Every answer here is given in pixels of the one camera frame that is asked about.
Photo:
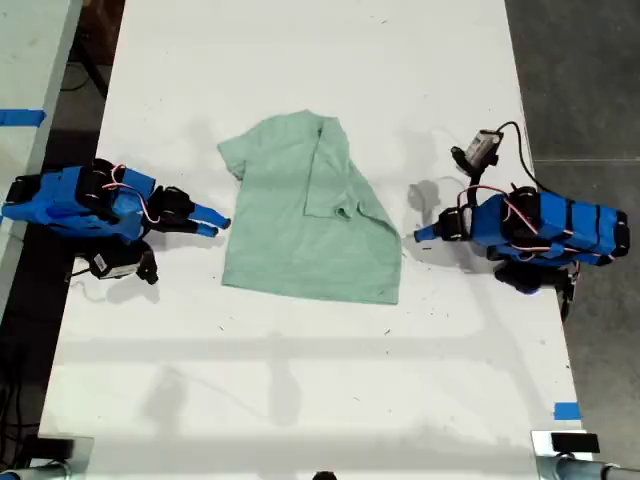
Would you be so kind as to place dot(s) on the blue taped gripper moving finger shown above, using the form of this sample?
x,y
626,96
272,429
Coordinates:
x,y
204,229
428,238

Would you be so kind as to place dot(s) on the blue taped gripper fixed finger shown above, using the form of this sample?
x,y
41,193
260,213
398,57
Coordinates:
x,y
428,230
212,216

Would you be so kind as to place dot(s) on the pale green T-shirt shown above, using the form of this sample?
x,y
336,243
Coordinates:
x,y
300,240

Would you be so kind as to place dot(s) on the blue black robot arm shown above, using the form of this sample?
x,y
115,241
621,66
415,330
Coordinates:
x,y
555,227
65,205

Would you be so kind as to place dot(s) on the long blue tape strip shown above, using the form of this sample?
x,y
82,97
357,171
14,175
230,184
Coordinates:
x,y
20,117

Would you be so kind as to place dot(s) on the white side table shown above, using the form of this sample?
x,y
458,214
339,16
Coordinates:
x,y
25,60

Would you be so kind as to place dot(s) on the short blue tape strip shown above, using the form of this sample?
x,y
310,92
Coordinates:
x,y
567,411

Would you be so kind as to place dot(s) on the small black box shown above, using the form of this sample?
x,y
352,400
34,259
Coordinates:
x,y
575,442
55,447

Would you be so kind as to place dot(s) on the black round object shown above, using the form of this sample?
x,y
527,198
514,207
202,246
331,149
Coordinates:
x,y
324,475

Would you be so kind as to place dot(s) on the grey metal pipe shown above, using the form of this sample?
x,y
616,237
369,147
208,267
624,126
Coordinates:
x,y
580,470
35,472

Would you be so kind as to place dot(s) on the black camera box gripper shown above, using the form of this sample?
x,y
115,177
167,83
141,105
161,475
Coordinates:
x,y
477,149
117,264

